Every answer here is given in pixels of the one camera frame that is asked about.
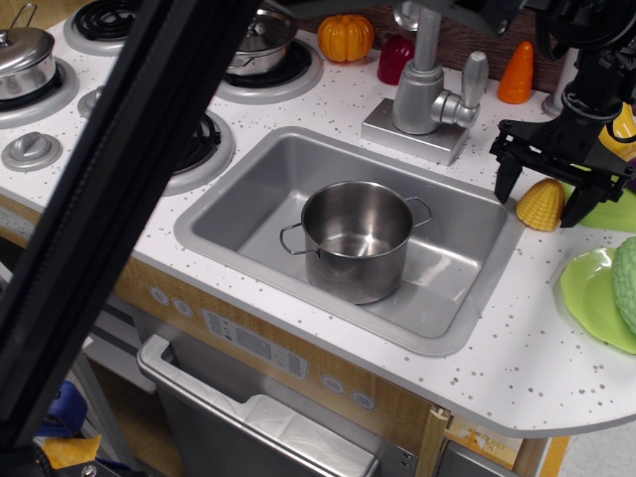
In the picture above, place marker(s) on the grey metal pole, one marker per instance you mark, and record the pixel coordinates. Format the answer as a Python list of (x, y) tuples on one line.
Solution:
[(552, 104)]

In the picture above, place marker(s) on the grey stove knob middle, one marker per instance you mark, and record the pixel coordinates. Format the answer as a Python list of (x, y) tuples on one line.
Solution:
[(88, 102)]

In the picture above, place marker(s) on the yellow tape piece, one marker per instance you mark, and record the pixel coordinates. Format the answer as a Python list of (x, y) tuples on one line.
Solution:
[(67, 452)]

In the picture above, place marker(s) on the dark red toy pepper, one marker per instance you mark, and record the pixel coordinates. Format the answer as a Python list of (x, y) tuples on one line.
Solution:
[(395, 53)]

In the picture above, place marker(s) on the back left stove burner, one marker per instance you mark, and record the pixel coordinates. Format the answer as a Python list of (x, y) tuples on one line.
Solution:
[(100, 28)]

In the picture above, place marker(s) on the grey stove knob front left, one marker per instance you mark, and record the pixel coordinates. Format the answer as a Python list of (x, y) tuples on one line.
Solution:
[(31, 152)]

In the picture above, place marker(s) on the grey plastic sink basin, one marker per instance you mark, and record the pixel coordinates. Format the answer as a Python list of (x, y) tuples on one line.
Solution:
[(298, 195)]

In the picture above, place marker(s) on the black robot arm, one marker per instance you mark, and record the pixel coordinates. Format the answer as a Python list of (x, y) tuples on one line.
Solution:
[(164, 79)]

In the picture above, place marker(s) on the light green toy plate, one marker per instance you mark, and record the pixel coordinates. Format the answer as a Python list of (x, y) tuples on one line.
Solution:
[(586, 288)]

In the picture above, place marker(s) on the front right stove burner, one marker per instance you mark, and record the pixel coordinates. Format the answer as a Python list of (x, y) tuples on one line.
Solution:
[(209, 152)]

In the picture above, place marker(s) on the green bumpy toy vegetable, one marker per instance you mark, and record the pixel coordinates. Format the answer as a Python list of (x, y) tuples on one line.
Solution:
[(623, 281)]

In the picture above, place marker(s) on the steel pot in sink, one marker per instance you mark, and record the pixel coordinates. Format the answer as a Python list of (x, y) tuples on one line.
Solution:
[(356, 235)]

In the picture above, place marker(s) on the back right stove burner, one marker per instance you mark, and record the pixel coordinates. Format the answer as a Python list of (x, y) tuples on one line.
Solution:
[(299, 72)]

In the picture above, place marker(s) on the blue clamp tool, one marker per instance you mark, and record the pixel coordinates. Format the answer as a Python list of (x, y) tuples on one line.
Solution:
[(66, 414)]

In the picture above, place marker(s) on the yellow toy corn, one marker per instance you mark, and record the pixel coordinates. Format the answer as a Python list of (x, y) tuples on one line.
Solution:
[(541, 207)]

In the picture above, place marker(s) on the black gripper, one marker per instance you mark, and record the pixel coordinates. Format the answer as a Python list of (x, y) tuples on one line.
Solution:
[(567, 148)]

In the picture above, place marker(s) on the steel pot at left edge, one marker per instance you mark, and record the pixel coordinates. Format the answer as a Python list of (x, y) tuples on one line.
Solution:
[(27, 61)]

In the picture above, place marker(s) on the silver toy faucet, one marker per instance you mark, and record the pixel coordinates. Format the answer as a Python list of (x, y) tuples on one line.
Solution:
[(425, 119)]

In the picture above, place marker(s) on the green toy cutting board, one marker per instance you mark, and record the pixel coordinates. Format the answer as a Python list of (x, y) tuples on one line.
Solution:
[(616, 216)]

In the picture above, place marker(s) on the front left stove burner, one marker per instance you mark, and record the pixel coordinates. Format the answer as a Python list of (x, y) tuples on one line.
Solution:
[(50, 103)]

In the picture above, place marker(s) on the orange toy pumpkin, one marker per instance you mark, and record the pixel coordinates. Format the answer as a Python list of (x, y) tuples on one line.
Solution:
[(345, 38)]

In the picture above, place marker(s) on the yellow toy bell pepper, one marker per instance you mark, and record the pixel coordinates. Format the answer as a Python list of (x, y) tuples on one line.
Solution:
[(622, 141)]

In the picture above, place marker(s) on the orange toy carrot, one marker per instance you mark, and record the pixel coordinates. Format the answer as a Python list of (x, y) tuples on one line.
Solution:
[(517, 81)]

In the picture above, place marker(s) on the grey dishwasher door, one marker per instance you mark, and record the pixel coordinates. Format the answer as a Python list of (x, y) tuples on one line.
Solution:
[(233, 423)]

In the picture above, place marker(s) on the lidded steel pot on burner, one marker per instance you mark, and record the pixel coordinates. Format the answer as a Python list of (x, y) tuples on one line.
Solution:
[(264, 45)]

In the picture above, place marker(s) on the stove burner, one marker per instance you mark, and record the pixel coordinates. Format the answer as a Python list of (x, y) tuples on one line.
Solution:
[(209, 152), (100, 28), (299, 72), (50, 103)]

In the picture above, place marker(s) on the grey stove knob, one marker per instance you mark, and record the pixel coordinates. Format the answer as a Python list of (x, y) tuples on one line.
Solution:
[(88, 102), (31, 152)]

